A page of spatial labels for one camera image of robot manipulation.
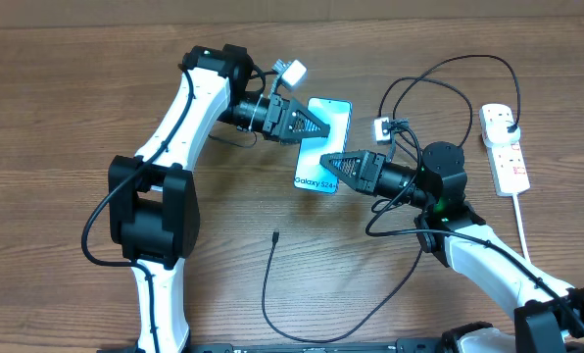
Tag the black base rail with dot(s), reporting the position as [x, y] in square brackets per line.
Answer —
[402, 345]

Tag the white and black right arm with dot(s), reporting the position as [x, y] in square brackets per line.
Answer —
[547, 313]

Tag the white power extension strip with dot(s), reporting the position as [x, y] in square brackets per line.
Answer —
[506, 162]

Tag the blue Galaxy smartphone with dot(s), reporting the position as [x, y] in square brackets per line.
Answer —
[310, 174]

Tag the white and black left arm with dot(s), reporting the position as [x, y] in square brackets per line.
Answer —
[152, 201]

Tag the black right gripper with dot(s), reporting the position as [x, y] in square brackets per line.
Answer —
[363, 169]

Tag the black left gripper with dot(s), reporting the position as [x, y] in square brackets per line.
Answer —
[280, 120]

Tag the white USB charger plug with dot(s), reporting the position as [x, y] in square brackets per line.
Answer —
[496, 133]

